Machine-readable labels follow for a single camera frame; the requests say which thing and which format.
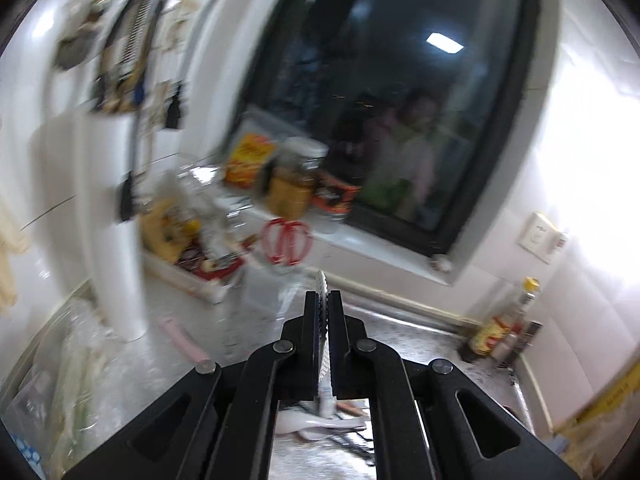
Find white plastic tray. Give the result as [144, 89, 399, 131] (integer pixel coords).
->
[142, 250, 241, 306]

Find blue dotted packet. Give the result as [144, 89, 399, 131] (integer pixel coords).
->
[15, 435, 47, 476]

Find red handled scissors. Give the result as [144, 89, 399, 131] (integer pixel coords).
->
[262, 217, 313, 266]

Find vinegar bottle yellow cap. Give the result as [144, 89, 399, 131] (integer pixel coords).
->
[460, 277, 541, 363]

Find plastic bag yellow contents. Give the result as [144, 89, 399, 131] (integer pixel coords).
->
[552, 410, 633, 478]

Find clear plastic container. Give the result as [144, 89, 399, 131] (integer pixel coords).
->
[240, 260, 287, 317]

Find white plastic spoon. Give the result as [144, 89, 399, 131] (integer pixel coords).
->
[277, 407, 368, 441]

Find white pipe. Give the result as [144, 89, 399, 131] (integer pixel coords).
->
[30, 105, 151, 343]

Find cream wall socket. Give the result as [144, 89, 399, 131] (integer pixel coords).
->
[517, 212, 561, 265]

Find dotted plastic rice paddle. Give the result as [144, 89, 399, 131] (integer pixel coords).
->
[314, 269, 335, 418]

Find grey corrugated hose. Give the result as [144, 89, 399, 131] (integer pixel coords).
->
[122, 0, 158, 78]

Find glass jar yellow contents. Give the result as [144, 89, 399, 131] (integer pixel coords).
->
[255, 137, 328, 218]

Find cream hanging cloth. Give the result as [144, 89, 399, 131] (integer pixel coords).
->
[0, 195, 31, 316]

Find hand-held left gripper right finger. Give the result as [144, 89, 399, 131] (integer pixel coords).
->
[329, 290, 583, 480]

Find clear plastic bag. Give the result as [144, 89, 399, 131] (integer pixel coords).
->
[10, 295, 116, 476]

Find black orange labelled jar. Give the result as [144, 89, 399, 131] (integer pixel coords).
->
[312, 170, 361, 233]

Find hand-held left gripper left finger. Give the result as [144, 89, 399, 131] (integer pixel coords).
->
[62, 290, 321, 480]

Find black power plug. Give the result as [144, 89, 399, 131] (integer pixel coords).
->
[120, 172, 140, 222]
[165, 82, 188, 131]

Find orange yellow seasoning packet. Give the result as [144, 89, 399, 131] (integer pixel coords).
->
[222, 132, 276, 188]

